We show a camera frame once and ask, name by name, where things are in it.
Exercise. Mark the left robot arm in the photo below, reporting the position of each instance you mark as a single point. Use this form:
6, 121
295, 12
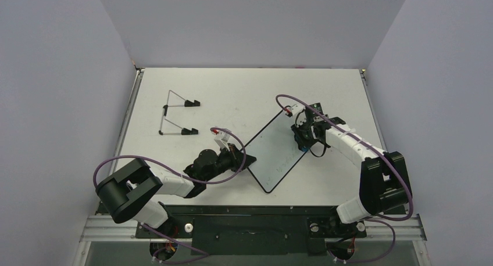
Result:
127, 193

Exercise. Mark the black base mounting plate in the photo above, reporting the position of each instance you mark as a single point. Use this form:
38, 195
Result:
254, 230

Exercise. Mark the black framed small whiteboard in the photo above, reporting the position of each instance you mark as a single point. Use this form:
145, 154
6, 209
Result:
275, 150

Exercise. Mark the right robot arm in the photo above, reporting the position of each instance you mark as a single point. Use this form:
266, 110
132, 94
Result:
383, 183

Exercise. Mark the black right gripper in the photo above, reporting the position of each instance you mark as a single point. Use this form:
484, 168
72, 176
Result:
302, 137

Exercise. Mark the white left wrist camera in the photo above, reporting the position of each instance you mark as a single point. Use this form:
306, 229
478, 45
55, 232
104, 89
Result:
222, 137

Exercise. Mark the aluminium frame rail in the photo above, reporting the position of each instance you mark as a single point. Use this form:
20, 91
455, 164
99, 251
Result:
122, 112

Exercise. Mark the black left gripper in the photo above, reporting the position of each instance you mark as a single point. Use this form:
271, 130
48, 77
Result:
236, 157

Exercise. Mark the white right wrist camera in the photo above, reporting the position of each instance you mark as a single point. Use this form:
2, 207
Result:
297, 113

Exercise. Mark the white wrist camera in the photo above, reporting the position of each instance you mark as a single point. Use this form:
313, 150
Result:
297, 113
222, 137

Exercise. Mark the wire whiteboard stand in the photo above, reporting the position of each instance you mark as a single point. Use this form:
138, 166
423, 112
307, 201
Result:
173, 112

